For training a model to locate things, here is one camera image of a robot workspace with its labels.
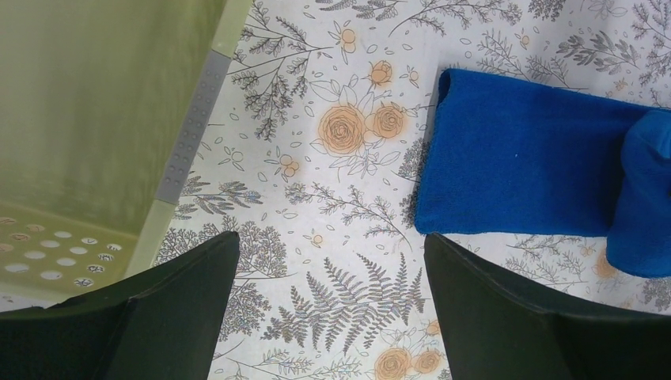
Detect green plastic basket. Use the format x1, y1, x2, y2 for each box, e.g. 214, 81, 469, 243
1, 0, 251, 304

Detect blue towel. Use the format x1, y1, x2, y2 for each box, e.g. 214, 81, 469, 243
414, 69, 670, 278

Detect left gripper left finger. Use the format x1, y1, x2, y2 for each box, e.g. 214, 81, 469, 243
1, 232, 240, 379

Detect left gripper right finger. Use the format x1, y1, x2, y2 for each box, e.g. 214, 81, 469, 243
424, 234, 670, 379

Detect floral table mat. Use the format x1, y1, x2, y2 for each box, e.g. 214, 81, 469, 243
147, 1, 670, 379

